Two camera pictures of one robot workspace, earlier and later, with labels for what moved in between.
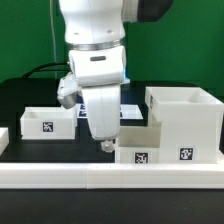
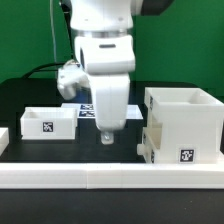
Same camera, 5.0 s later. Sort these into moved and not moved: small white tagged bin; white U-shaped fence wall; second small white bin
Moved: small white tagged bin
Not moved: white U-shaped fence wall; second small white bin
